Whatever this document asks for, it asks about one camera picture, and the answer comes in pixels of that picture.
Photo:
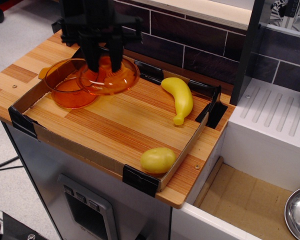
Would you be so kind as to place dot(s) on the silver metal bowl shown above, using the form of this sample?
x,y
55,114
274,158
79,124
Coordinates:
x,y
292,214

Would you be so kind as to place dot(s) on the cardboard fence with black tape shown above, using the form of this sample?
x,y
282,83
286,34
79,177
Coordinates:
x,y
112,133

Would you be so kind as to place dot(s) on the yellow toy banana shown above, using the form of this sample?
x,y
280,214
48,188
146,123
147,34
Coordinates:
x,y
183,98

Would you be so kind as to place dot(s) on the grey toy oven front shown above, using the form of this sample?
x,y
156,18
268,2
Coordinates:
x,y
91,212

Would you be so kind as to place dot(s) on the orange transparent pot lid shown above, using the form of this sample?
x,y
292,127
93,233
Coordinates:
x,y
105,81

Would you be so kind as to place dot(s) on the orange transparent pot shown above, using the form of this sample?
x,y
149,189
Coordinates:
x,y
61,79

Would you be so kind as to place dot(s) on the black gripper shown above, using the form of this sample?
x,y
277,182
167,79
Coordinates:
x,y
90,22

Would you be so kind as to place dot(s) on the yellow toy potato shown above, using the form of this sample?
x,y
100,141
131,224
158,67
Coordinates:
x,y
158,160

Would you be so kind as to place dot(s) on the white toy sink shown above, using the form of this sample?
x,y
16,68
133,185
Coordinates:
x,y
243,188

